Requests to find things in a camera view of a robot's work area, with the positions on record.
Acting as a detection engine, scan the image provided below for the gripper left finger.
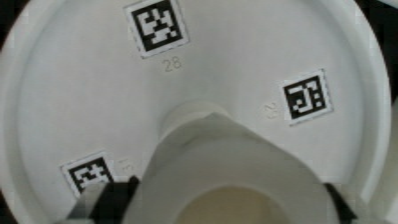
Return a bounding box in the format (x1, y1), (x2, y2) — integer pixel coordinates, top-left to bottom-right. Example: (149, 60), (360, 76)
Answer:
(60, 177), (140, 224)

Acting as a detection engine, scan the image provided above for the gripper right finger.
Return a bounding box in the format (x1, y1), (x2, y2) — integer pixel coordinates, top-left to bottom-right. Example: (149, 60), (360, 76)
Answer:
(323, 182), (358, 224)

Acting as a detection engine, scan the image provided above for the white table leg cylinder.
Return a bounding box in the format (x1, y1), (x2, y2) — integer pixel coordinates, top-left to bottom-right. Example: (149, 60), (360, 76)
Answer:
(120, 111), (342, 224)

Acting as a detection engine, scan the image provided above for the white round table top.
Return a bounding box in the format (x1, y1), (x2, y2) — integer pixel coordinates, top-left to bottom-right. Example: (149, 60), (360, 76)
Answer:
(0, 0), (390, 224)

